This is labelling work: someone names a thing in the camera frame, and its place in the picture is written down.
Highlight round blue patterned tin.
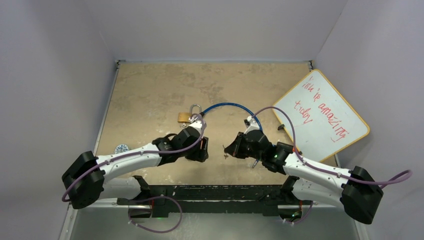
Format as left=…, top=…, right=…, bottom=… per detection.
left=114, top=144, right=130, bottom=154

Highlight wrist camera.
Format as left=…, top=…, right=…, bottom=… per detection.
left=244, top=116, right=260, bottom=134
left=188, top=115, right=207, bottom=133

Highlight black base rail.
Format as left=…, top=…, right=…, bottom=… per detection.
left=117, top=176, right=311, bottom=221

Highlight small keys of orange padlock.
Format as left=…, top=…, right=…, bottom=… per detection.
left=222, top=145, right=229, bottom=160

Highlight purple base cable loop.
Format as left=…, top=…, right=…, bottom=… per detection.
left=127, top=195, right=184, bottom=234

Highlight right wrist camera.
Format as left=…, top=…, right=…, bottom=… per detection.
left=244, top=116, right=260, bottom=134

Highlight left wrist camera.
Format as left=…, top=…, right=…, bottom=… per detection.
left=188, top=115, right=207, bottom=133

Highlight blue cable lock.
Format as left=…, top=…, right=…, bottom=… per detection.
left=200, top=101, right=254, bottom=117

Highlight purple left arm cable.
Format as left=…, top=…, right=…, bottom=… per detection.
left=61, top=113, right=207, bottom=203

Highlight yellow framed whiteboard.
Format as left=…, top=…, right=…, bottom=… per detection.
left=273, top=69, right=370, bottom=162

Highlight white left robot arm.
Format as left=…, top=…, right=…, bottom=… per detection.
left=61, top=126, right=209, bottom=209

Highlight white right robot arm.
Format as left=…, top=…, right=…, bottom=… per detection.
left=224, top=130, right=384, bottom=225

